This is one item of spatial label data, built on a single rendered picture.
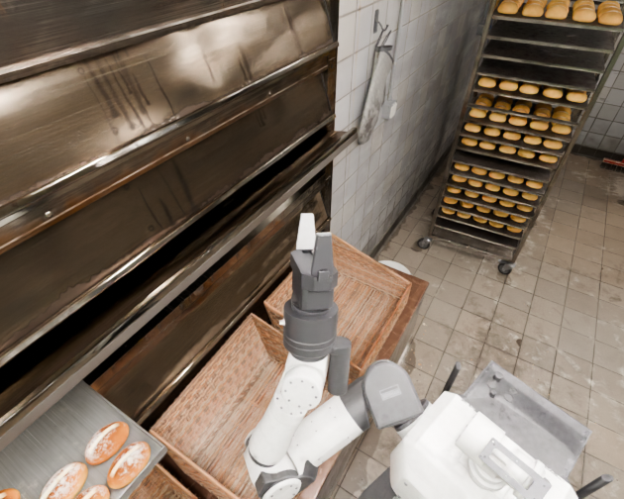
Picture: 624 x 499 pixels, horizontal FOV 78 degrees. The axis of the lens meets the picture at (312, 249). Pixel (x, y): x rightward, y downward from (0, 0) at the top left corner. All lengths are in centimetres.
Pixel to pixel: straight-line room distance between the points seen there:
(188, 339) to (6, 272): 64
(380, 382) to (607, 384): 226
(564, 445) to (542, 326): 218
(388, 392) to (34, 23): 89
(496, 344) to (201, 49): 237
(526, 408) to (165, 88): 100
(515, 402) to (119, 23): 105
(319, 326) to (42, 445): 77
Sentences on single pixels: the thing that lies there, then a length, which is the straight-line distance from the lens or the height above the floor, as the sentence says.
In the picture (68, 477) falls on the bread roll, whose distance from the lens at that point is 104.
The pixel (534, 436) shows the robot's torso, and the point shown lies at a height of 140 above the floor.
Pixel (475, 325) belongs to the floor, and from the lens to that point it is 283.
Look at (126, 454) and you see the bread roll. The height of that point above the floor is 123.
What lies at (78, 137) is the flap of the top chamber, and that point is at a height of 177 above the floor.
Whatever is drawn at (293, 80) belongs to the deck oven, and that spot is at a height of 165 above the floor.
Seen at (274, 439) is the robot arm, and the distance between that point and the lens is 76.
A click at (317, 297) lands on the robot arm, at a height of 168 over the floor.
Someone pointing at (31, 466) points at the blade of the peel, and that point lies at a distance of 115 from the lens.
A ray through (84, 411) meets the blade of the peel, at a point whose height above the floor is 118.
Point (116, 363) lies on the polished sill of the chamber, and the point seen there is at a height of 117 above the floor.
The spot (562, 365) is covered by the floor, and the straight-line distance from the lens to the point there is 288.
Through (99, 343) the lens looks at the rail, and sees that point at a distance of 92.
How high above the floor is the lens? 211
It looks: 43 degrees down
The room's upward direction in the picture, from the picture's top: straight up
